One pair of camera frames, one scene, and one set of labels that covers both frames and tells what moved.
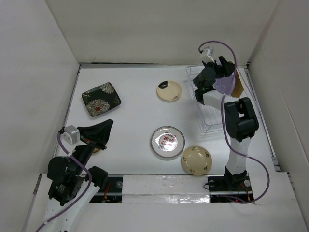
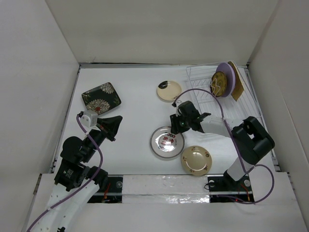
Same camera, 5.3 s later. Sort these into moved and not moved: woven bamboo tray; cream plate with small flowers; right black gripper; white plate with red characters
Moved: right black gripper
Not moved: woven bamboo tray; cream plate with small flowers; white plate with red characters
